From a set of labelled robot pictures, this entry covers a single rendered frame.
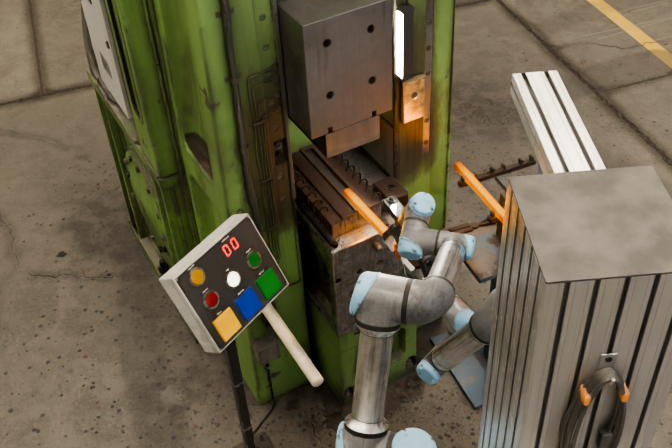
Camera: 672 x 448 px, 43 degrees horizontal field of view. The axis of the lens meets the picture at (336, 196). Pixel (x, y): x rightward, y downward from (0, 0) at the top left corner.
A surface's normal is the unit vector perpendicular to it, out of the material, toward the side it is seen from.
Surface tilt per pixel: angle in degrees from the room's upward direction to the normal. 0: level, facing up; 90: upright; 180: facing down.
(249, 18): 90
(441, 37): 90
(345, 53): 90
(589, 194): 0
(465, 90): 0
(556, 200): 0
